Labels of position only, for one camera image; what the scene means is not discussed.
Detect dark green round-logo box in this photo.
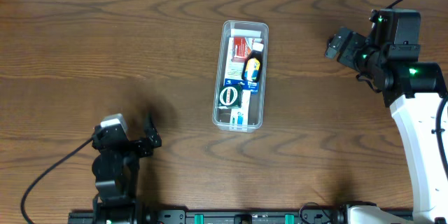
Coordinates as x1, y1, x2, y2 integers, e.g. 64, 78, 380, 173
218, 84, 243, 109

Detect white green medicine box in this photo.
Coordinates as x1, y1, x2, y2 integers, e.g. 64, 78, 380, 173
230, 90, 251, 126

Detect dark bottle white cap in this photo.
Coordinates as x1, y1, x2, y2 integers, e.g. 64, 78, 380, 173
241, 43, 264, 83

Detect clear plastic container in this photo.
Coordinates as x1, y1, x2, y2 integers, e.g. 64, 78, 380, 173
212, 20, 269, 133

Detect red orange medicine box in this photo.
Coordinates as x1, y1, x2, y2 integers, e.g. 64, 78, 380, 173
231, 37, 263, 62

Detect blue medicine box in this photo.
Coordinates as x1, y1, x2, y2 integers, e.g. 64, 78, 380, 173
223, 29, 263, 95

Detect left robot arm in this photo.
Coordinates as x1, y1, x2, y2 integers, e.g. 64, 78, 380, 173
85, 113, 354, 223

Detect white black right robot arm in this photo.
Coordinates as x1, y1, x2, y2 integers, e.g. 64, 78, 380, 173
325, 27, 447, 223

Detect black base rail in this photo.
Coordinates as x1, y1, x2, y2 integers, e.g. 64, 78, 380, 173
67, 209, 413, 224

